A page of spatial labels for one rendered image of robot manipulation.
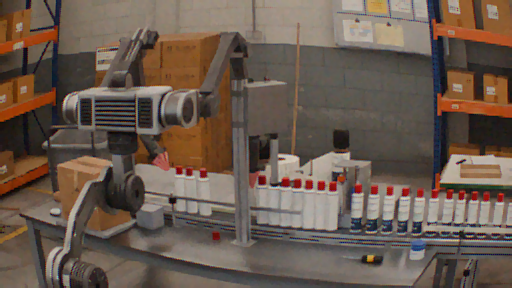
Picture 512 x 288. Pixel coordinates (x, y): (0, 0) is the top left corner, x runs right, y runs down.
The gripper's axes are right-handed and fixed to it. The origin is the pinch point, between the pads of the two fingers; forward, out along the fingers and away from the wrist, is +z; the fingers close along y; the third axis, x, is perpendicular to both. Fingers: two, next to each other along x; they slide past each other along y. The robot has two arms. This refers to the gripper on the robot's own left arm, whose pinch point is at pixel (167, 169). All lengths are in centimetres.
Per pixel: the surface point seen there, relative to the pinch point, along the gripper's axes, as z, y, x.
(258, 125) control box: 15, -15, -57
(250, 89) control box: 3, -18, -64
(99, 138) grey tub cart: -99, 194, 173
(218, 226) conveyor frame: 34.4, -5.4, -7.7
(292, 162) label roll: 28, 49, -26
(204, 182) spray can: 15.7, -2.0, -13.4
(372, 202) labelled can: 67, -3, -71
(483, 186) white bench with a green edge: 109, 119, -86
